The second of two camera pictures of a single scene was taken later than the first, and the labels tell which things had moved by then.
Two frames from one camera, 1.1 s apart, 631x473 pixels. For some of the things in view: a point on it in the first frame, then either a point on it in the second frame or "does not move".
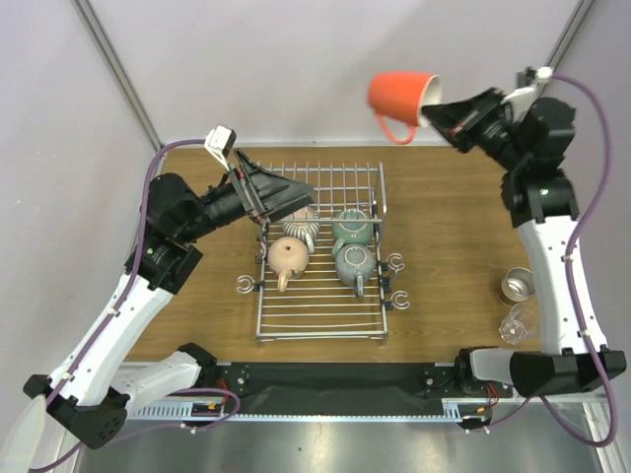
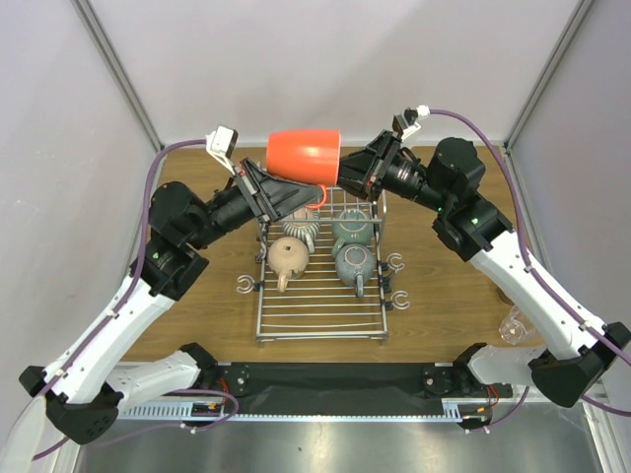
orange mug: [397, 98] -> [308, 156]
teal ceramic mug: [351, 227] does not move
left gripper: [275, 196] does not move
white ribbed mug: [304, 224] does not move
